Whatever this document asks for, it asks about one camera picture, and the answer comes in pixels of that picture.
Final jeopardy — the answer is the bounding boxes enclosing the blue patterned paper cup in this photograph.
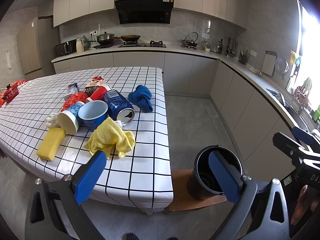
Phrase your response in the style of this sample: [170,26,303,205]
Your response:
[57,101,85,135]

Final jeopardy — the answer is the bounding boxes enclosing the blue soda can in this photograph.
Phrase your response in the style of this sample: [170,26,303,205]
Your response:
[103,89,135,126]

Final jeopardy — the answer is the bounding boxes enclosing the red plastic bag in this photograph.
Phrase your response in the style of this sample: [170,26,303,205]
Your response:
[61,92,88,112]

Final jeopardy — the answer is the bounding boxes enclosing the red paper cup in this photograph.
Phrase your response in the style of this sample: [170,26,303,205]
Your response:
[86,83,112,103]

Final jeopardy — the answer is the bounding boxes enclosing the red white snack carton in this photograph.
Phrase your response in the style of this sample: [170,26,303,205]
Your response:
[84,76,105,96]

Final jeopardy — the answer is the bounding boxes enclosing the lower kitchen cabinets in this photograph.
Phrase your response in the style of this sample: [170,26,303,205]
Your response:
[53,50,296,180]

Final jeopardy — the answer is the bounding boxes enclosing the black trash bucket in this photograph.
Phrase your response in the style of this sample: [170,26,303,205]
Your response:
[187,145,243,200]

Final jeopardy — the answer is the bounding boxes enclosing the right hand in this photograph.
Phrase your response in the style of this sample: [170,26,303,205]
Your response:
[290,185,319,225]

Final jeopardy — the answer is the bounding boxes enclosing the round metal strainer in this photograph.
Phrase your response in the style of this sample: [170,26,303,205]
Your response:
[274,57,289,79]

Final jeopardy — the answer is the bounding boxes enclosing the white cutting board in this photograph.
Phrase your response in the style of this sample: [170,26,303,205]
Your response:
[261,50,277,76]

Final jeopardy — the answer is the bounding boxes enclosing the yellow sponge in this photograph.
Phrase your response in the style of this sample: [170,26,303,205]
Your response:
[36,127,66,161]

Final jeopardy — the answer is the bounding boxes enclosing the yellow cloth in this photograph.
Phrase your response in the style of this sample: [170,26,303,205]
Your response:
[84,117,136,159]

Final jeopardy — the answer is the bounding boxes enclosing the white crumpled tissue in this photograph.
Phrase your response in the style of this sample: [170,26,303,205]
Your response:
[45,113,60,128]

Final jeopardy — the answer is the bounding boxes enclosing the knife block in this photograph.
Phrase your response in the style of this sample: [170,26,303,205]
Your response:
[238,50,250,65]

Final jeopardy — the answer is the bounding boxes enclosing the utensil holder with utensils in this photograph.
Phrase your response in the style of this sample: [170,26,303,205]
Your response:
[226,37,236,57]

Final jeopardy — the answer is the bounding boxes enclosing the dark sauce bottle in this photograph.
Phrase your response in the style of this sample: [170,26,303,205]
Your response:
[216,39,223,54]

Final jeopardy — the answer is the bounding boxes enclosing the blue white snack wrapper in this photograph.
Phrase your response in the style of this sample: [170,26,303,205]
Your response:
[63,82,79,101]

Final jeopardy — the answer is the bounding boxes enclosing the metal kettle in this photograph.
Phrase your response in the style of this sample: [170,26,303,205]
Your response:
[181,32,199,49]

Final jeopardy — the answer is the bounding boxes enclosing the blue cloth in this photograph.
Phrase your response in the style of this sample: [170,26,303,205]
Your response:
[128,85,153,113]

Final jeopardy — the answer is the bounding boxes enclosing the black microwave oven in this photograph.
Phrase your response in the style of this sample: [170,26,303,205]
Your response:
[55,39,76,57]

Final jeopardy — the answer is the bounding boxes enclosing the white thermos jug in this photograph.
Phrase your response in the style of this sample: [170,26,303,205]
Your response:
[76,38,84,53]

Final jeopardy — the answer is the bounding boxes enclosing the beige refrigerator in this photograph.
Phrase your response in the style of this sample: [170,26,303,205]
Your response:
[17,15,60,80]

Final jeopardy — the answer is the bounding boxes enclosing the black pot with lid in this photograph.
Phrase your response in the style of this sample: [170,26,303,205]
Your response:
[93,31,120,49]

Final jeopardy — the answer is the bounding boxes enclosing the black gas stove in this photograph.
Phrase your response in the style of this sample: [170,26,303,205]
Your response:
[119,41,167,48]

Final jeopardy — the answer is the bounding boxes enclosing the black wok pan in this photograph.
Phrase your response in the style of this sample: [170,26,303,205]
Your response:
[120,35,140,42]

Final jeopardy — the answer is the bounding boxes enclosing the black range hood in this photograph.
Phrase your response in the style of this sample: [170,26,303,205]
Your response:
[114,0,174,24]

